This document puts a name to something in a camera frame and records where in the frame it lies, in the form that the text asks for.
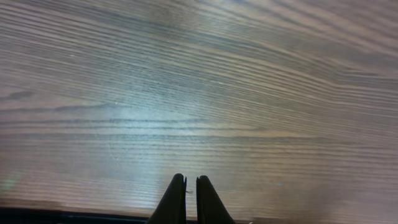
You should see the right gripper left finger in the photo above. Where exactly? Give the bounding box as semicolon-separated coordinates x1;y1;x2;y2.
146;174;187;224

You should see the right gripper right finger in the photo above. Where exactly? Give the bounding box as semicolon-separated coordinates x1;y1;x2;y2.
196;175;236;224

